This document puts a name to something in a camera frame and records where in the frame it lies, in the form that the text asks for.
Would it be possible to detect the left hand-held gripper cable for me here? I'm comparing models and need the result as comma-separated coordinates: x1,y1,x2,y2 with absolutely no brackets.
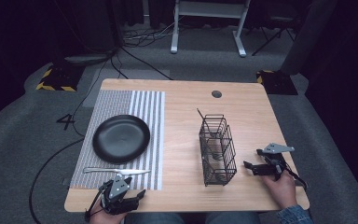
84,188,104,223

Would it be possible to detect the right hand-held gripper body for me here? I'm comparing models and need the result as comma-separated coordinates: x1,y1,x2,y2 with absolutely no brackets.
252,142,296,182

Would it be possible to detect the thin metal utensil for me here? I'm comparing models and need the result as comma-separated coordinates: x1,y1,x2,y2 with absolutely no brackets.
196,107,216,138

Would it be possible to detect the black yellow striped base plate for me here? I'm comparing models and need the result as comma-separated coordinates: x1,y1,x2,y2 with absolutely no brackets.
255,69,299,96
35,63,86,92

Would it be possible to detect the white metal desk frame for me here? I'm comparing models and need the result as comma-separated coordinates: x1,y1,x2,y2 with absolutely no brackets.
170,0,252,58

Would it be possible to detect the bundle of floor cables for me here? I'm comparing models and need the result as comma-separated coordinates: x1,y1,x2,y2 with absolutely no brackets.
122,18,176,49

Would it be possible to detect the right hand-held gripper cable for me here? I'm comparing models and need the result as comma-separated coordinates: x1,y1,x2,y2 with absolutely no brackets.
282,164,310,191

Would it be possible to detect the black wire cutlery basket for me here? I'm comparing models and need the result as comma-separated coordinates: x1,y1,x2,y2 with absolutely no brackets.
198,114,238,188

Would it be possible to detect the black floor cable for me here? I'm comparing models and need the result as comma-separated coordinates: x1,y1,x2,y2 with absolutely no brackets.
28,46,119,224
120,46,174,81

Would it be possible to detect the person's right hand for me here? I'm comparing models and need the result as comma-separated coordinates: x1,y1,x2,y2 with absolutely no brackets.
262,169,298,210

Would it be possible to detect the hand-held gripper cable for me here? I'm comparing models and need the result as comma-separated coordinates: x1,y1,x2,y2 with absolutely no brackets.
84,188,104,223
282,164,310,191

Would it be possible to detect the silver table knife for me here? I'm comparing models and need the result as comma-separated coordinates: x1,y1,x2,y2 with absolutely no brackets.
83,167,152,175

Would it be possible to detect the grey striped placemat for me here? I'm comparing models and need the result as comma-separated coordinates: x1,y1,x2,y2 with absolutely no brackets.
69,89,166,191

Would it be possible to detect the black tripod stand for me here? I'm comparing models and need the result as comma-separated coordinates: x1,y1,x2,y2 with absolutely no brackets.
251,15,296,57

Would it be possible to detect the black round plate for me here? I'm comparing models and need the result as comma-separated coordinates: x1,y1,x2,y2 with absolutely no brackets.
91,114,151,165

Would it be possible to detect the person's left hand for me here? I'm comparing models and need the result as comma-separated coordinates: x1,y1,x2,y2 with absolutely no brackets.
88,201,129,224

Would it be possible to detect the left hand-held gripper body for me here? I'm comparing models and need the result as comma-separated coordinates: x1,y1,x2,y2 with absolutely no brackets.
98,175,141,216

